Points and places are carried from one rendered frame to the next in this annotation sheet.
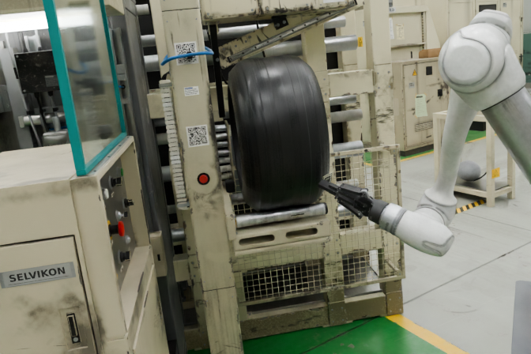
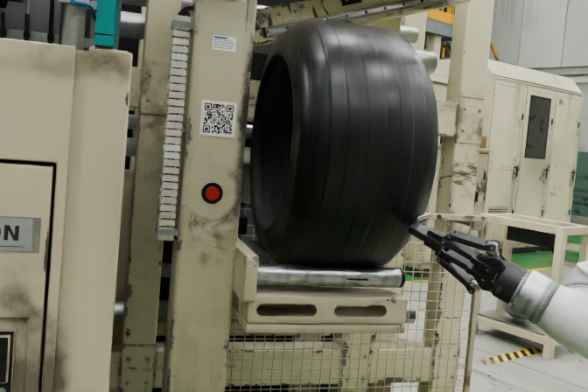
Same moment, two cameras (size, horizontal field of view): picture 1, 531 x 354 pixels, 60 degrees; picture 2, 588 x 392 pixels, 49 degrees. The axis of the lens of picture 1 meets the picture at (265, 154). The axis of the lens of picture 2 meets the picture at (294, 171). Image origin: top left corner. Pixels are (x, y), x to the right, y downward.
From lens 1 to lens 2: 0.44 m
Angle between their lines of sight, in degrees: 12
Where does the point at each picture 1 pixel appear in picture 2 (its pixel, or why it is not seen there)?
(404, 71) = not seen: hidden behind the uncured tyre
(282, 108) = (377, 90)
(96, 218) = (111, 139)
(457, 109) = not seen: outside the picture
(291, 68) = (391, 39)
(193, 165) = (199, 166)
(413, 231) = (576, 316)
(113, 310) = (94, 341)
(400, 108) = not seen: hidden behind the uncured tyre
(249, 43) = (299, 16)
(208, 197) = (213, 227)
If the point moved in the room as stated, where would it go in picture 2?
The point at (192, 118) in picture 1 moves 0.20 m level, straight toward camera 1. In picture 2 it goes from (215, 88) to (234, 83)
